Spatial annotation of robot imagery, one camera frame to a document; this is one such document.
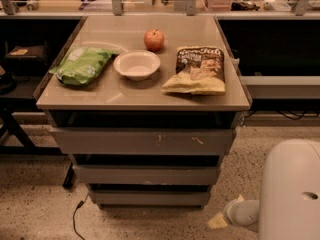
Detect brown yellow chip bag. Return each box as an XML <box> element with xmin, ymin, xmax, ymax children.
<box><xmin>162</xmin><ymin>46</ymin><xmax>226</xmax><ymax>95</ymax></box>

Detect black floor cable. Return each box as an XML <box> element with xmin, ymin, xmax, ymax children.
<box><xmin>71</xmin><ymin>193</ymin><xmax>90</xmax><ymax>240</ymax></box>

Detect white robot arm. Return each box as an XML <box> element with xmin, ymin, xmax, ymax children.
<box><xmin>208</xmin><ymin>139</ymin><xmax>320</xmax><ymax>240</ymax></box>

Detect black table frame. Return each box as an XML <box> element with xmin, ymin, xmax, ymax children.
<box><xmin>0</xmin><ymin>100</ymin><xmax>76</xmax><ymax>189</ymax></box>

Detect green chip bag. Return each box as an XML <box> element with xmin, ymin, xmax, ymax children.
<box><xmin>50</xmin><ymin>46</ymin><xmax>115</xmax><ymax>86</ymax></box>

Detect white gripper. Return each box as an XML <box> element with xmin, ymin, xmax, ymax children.
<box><xmin>208</xmin><ymin>194</ymin><xmax>245</xmax><ymax>229</ymax></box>

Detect grey bottom drawer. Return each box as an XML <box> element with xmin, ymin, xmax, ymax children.
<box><xmin>89</xmin><ymin>184</ymin><xmax>211</xmax><ymax>207</ymax></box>

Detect grey drawer cabinet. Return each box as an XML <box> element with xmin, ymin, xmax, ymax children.
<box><xmin>32</xmin><ymin>14</ymin><xmax>253</xmax><ymax>209</ymax></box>

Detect white bowl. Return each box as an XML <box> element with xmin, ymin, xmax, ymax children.
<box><xmin>113</xmin><ymin>50</ymin><xmax>161</xmax><ymax>81</ymax></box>

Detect dark box under bench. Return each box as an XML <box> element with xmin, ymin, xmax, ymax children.
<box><xmin>4</xmin><ymin>45</ymin><xmax>47</xmax><ymax>62</ymax></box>

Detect grey middle drawer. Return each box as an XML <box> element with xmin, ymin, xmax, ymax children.
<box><xmin>73</xmin><ymin>165</ymin><xmax>219</xmax><ymax>185</ymax></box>

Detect red apple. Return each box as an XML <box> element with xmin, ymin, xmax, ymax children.
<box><xmin>144</xmin><ymin>29</ymin><xmax>165</xmax><ymax>52</ymax></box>

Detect grey drawer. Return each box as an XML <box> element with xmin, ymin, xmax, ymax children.
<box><xmin>89</xmin><ymin>184</ymin><xmax>211</xmax><ymax>207</ymax></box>
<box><xmin>50</xmin><ymin>127</ymin><xmax>236</xmax><ymax>155</ymax></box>
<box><xmin>73</xmin><ymin>165</ymin><xmax>219</xmax><ymax>185</ymax></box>

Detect grey top drawer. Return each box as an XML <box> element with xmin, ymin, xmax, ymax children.
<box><xmin>50</xmin><ymin>127</ymin><xmax>236</xmax><ymax>155</ymax></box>

